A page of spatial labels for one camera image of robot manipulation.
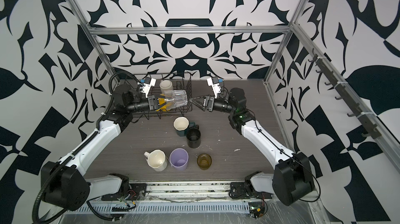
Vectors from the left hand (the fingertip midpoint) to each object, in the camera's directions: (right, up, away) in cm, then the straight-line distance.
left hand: (170, 97), depth 71 cm
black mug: (+10, -23, +19) cm, 31 cm away
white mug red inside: (-8, +6, +31) cm, 33 cm away
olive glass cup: (+16, -34, +13) cm, 39 cm away
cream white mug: (-9, -33, +12) cm, 36 cm away
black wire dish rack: (-1, +11, +43) cm, 45 cm away
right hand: (+10, -1, -4) cm, 11 cm away
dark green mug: (+3, -16, +19) cm, 25 cm away
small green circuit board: (+39, -51, 0) cm, 64 cm away
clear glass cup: (+4, -1, -6) cm, 7 cm away
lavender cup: (+3, -31, +10) cm, 33 cm away
